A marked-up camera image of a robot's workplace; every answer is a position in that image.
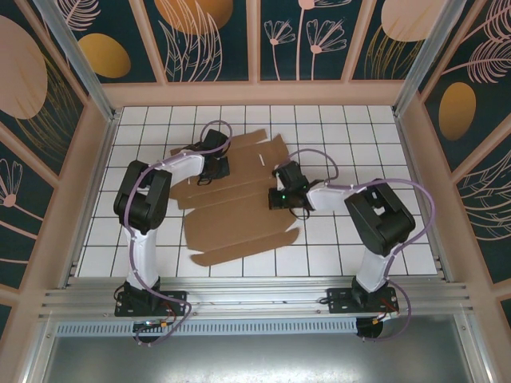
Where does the brown cardboard box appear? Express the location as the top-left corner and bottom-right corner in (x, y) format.
(169, 131), (300, 267)

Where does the grey metal sheet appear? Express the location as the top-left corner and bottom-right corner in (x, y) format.
(23, 314), (494, 383)

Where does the aluminium mounting rail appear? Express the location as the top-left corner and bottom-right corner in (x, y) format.
(38, 274), (478, 320)

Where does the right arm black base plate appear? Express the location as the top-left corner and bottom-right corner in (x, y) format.
(326, 286), (400, 317)

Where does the aluminium corner post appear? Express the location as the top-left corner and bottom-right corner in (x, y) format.
(391, 0), (480, 117)
(31, 0), (121, 123)

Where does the slotted grey cable duct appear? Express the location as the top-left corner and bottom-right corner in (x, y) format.
(55, 317), (359, 337)

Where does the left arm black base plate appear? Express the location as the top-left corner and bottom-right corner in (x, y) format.
(114, 290), (188, 318)

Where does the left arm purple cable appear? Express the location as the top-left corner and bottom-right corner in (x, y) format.
(121, 118), (235, 349)

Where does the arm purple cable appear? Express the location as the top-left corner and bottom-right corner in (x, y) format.
(121, 118), (235, 349)
(286, 148), (437, 344)

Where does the aluminium side rail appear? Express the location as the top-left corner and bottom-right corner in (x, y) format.
(434, 255), (454, 282)
(59, 255), (83, 289)

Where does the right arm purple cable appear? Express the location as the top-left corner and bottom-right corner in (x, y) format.
(286, 148), (437, 344)

